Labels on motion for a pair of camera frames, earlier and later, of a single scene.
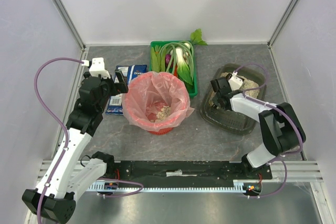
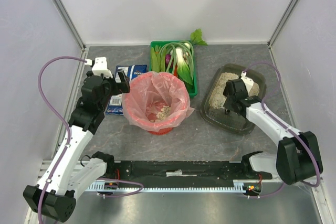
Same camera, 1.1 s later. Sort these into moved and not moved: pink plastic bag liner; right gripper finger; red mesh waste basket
Moved: right gripper finger
Not moved: red mesh waste basket; pink plastic bag liner
